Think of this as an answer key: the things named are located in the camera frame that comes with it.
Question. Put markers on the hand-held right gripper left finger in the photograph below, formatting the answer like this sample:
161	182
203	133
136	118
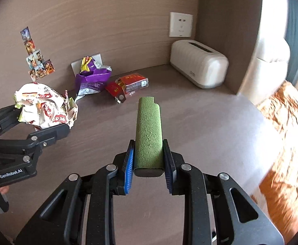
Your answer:
129	166

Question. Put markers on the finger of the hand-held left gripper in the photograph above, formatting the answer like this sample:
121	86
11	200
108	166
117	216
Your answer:
52	134
3	117

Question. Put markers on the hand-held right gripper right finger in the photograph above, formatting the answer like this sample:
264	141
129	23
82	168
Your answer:
168	168

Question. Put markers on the white red wrapper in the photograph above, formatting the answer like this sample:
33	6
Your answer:
44	104

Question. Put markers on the green lighter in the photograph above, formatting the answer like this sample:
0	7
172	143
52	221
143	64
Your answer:
149	132

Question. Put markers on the person's left hand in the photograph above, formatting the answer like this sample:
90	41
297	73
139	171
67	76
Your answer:
3	189

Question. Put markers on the purple snack bag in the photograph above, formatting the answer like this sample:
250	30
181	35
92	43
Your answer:
91	79

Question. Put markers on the small red packet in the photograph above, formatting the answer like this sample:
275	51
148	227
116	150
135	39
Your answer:
115	90

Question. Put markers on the red cigarette carton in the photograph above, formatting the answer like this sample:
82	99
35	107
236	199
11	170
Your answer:
133	81

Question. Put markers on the white ribbed tissue box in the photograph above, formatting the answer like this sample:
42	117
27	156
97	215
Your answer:
197	61

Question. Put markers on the orange blanket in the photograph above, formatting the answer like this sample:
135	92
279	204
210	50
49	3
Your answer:
286	145

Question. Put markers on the white padded headboard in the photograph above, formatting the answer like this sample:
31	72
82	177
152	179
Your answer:
269	56

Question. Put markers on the teal curtain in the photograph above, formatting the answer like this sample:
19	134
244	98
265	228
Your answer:
295	35

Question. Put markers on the colourful wall stickers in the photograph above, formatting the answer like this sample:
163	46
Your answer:
36	58

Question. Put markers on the white wall socket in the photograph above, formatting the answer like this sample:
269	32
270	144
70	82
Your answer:
181	24
75	66

